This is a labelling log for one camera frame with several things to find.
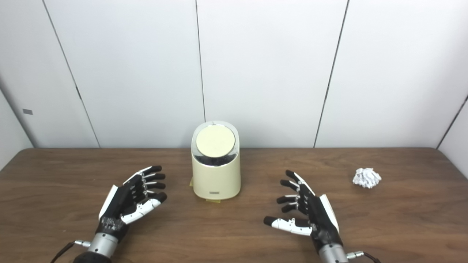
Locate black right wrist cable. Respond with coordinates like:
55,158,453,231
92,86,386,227
347,251,381,263

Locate white paper ball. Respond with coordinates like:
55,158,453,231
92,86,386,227
352,168,382,189

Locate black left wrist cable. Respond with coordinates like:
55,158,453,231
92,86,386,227
50,240,91,263

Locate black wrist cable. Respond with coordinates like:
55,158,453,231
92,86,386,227
50,240,91,263
347,251,381,263

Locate cream round bin lid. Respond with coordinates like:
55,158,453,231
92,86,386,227
196,124,236,158

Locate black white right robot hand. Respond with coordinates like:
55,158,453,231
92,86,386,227
263,169,344,252

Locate cream-colored bin body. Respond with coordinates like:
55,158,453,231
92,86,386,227
191,121,242,201

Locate yellow tape under bin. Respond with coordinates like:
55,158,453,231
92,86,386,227
189,177,222,204

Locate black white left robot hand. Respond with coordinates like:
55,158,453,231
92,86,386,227
96,165,168,240

